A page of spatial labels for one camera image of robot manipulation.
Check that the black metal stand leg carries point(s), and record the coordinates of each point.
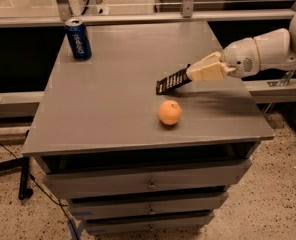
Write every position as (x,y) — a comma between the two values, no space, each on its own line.
(22,163)

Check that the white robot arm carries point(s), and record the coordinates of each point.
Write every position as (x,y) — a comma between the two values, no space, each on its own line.
(277,49)

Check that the black rxbar chocolate bar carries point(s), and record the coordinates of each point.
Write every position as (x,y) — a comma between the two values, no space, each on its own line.
(172,81)

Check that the grey metal railing frame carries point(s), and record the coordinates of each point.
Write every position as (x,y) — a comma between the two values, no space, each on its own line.
(28,13)

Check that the grey drawer cabinet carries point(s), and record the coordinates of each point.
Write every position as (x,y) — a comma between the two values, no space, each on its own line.
(102,113)

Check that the metal bracket on rail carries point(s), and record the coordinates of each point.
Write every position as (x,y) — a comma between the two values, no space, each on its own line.
(283,81)

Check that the grey drawer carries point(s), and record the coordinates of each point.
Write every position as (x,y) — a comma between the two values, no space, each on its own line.
(145,180)
(148,223)
(154,206)

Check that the top grey drawer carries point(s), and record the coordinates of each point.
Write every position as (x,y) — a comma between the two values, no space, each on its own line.
(145,180)

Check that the middle grey drawer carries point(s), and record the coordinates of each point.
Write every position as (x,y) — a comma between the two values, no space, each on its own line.
(154,206)

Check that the blue pepsi can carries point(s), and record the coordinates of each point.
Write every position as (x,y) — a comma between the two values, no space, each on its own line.
(78,39)

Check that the orange fruit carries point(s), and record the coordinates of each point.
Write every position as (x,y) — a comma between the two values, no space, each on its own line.
(169,112)

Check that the bottom grey drawer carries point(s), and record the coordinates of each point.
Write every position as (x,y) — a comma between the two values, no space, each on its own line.
(148,223)

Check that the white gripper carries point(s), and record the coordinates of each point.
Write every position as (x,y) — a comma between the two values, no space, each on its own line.
(240,60)

